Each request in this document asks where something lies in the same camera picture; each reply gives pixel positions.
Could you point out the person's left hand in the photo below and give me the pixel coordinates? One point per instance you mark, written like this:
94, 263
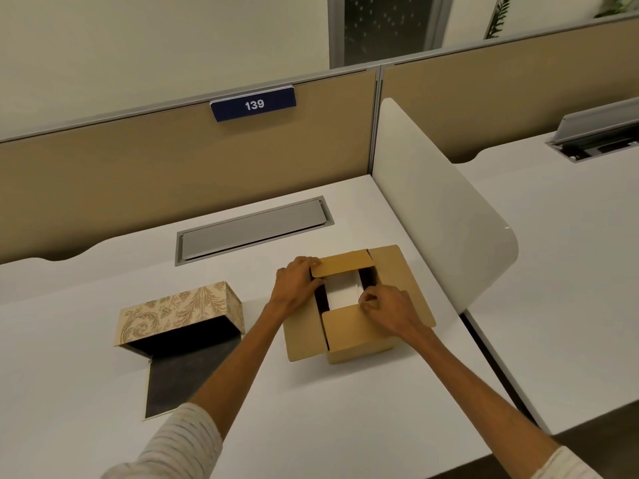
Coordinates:
292, 286

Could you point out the person's right hand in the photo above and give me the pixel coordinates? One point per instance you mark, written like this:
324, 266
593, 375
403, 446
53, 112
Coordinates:
394, 311

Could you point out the person's right thumb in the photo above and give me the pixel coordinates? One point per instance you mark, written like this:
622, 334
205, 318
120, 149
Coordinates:
368, 308

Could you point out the person's left thumb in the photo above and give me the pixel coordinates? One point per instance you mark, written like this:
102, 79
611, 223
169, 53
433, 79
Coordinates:
316, 283

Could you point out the brown cardboard box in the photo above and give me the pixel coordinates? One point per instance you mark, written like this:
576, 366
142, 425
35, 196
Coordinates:
349, 336

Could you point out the person's left forearm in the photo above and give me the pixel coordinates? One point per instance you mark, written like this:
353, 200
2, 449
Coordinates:
224, 379

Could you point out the person's right forearm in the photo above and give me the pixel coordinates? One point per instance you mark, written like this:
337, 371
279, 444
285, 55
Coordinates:
479, 394

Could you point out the white item in box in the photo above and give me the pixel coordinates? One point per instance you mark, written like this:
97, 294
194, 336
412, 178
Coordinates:
342, 292

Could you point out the white side divider panel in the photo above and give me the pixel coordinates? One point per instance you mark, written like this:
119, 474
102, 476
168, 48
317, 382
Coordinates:
429, 204

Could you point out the patterned beige gift box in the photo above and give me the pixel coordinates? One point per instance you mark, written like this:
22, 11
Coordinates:
174, 309

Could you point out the blue desk number sign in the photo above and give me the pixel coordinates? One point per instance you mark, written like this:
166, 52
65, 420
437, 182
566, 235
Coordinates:
253, 104

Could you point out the beige desk partition panel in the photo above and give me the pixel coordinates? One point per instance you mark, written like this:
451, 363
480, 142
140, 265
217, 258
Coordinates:
499, 84
149, 169

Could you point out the dark glass door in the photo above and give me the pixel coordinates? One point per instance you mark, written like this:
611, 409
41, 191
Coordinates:
387, 27

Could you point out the green plant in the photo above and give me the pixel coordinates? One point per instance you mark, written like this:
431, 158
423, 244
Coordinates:
499, 17
619, 3

